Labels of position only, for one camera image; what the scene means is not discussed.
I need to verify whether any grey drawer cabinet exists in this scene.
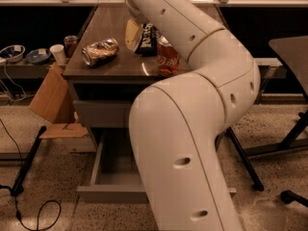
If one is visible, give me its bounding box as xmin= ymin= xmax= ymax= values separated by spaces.
xmin=63 ymin=3 xmax=250 ymax=152

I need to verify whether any black stand leg right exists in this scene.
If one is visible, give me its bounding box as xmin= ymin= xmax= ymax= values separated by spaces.
xmin=227 ymin=128 xmax=264 ymax=192

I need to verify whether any white cable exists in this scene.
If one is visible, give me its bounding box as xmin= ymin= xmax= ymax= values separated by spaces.
xmin=0 ymin=61 xmax=28 ymax=104

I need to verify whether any crushed gold can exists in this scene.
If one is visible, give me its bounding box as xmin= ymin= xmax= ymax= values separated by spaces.
xmin=82 ymin=38 xmax=119 ymax=67

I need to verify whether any black caster foot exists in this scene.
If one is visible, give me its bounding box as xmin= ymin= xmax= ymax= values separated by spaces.
xmin=280 ymin=191 xmax=308 ymax=208

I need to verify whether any red soda can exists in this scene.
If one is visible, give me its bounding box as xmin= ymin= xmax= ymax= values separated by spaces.
xmin=157 ymin=36 xmax=179 ymax=77

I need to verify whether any black floor cable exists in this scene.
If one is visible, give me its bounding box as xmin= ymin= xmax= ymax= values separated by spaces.
xmin=0 ymin=117 xmax=63 ymax=231

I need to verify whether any dark glass jar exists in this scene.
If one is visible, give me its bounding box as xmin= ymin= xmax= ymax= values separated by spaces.
xmin=64 ymin=36 xmax=78 ymax=58

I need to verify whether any blue bowl left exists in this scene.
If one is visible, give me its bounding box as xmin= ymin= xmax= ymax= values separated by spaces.
xmin=0 ymin=44 xmax=25 ymax=63

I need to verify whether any blue chip bag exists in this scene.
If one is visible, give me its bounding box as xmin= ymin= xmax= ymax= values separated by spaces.
xmin=135 ymin=23 xmax=158 ymax=57

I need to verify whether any black stand leg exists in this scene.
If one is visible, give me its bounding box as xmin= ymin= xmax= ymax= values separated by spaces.
xmin=11 ymin=126 xmax=46 ymax=196
xmin=227 ymin=128 xmax=264 ymax=192

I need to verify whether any cardboard box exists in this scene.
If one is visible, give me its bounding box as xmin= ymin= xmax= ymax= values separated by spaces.
xmin=29 ymin=64 xmax=88 ymax=139

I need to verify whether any black stand leg left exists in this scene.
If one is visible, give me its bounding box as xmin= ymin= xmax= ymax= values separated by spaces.
xmin=11 ymin=126 xmax=46 ymax=196

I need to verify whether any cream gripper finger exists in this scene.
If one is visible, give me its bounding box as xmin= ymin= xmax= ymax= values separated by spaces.
xmin=125 ymin=19 xmax=143 ymax=52

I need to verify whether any blue bowl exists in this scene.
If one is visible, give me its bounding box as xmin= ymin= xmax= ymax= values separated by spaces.
xmin=26 ymin=48 xmax=51 ymax=64
xmin=0 ymin=44 xmax=25 ymax=63

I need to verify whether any blue bowl right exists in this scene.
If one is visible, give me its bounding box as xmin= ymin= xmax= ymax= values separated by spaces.
xmin=26 ymin=48 xmax=51 ymax=64

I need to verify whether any open lower grey drawer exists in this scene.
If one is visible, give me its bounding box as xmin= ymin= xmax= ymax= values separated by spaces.
xmin=76 ymin=128 xmax=238 ymax=205

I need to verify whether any white paper cup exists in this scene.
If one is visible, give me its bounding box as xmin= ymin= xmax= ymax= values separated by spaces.
xmin=50 ymin=44 xmax=66 ymax=65

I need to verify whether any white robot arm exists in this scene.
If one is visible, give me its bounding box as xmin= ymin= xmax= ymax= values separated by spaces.
xmin=127 ymin=0 xmax=260 ymax=231

